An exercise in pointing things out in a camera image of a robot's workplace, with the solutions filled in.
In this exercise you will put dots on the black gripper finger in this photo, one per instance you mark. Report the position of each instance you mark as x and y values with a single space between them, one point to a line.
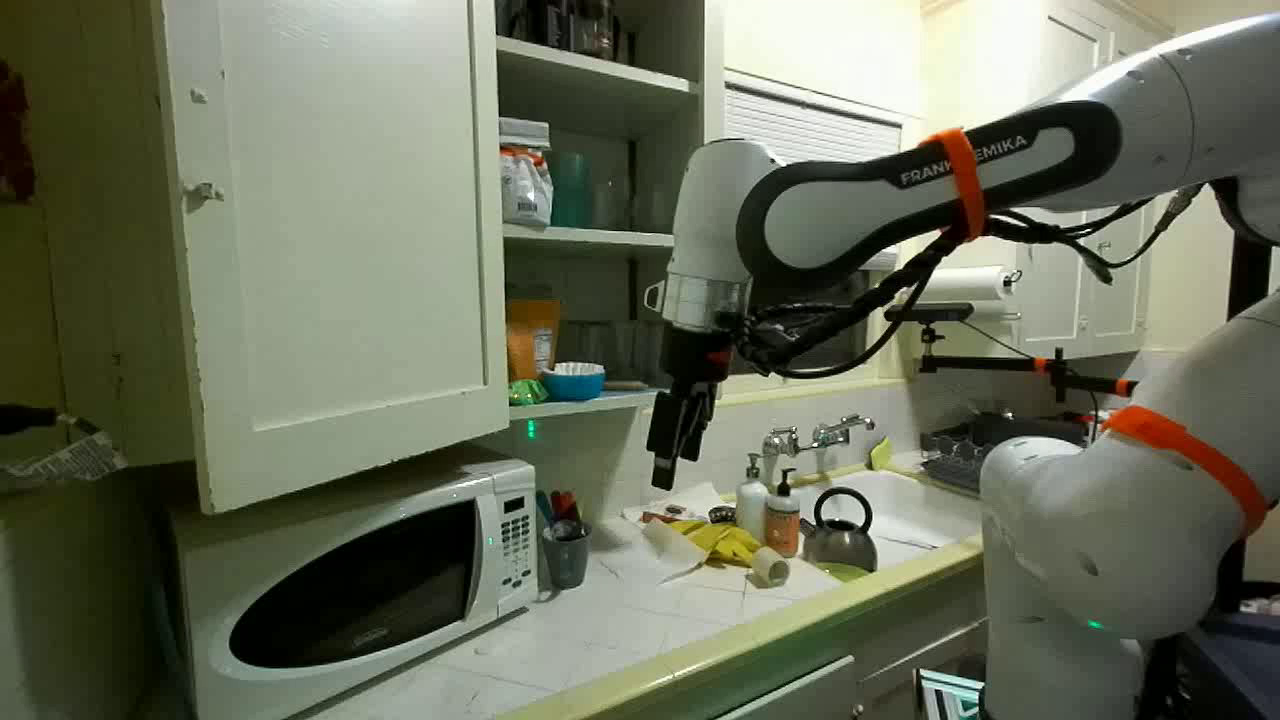
661 446
697 426

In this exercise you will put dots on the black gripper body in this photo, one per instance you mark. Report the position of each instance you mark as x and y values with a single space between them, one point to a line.
694 362

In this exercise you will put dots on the clear packing tape roll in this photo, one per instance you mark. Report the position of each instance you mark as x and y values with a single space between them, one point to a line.
769 564

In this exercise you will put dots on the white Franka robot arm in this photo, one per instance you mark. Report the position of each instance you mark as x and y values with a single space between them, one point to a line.
1201 105

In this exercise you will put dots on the white counter base cabinet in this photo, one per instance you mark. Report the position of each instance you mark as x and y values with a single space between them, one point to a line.
825 680

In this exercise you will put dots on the white cabinet door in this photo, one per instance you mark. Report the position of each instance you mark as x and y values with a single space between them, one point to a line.
334 243

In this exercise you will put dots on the clear tumblers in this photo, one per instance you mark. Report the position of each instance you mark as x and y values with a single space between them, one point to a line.
605 351

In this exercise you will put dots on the dark round metal object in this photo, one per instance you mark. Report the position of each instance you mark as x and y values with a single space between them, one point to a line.
722 514

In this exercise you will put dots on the white soap dispenser bottle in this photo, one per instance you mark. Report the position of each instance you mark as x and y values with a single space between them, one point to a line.
752 514

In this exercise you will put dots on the blue bowl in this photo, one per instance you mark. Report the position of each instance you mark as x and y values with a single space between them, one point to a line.
575 383

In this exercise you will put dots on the yellow rubber gloves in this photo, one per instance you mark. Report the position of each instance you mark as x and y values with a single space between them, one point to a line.
722 543

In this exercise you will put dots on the orange label soap bottle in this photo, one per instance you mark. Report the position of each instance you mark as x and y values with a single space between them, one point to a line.
780 526

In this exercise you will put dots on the chrome sink faucet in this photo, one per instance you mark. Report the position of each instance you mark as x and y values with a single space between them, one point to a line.
837 433

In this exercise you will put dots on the grey utensil holder cup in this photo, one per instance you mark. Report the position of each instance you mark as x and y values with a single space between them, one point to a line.
565 555

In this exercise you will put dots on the green cloth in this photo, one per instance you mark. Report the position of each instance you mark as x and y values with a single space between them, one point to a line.
527 392

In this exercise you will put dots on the orange food package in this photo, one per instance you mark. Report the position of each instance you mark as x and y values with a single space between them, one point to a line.
531 333

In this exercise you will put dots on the clear drinking glasses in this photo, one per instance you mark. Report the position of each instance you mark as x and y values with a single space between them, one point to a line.
625 186

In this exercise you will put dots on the teal plastic container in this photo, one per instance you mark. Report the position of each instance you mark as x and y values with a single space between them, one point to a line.
575 189

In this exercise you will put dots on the white kitchen sink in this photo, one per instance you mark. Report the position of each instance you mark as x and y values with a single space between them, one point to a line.
921 514

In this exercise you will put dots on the white window blind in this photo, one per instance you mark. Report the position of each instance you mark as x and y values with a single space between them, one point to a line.
813 122

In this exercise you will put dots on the dark dish rack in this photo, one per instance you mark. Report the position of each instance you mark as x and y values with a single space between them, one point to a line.
973 446

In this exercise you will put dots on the white paper towel roll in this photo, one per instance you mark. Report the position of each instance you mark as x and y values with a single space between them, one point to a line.
965 287

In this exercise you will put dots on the white storage bin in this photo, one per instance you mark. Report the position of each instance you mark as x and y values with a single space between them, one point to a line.
706 72

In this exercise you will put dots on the white microwave oven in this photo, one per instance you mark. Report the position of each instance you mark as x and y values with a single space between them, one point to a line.
344 587

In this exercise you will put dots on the dark glass jars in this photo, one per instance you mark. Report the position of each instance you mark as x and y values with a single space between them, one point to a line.
575 25

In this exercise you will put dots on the striped dish towel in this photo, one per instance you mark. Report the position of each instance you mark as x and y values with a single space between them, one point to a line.
948 696

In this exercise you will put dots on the black vertical pole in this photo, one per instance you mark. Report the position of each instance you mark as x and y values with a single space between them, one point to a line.
1249 287

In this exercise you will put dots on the blue bin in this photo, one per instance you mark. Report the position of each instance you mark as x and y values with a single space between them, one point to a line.
1232 667

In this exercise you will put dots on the crumpled aluminium foil tray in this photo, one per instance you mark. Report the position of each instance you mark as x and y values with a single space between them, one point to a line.
65 462

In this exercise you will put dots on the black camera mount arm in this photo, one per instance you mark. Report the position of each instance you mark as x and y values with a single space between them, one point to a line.
984 362

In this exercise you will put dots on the closed white wall cabinet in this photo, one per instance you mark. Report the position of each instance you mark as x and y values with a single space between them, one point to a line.
1080 307

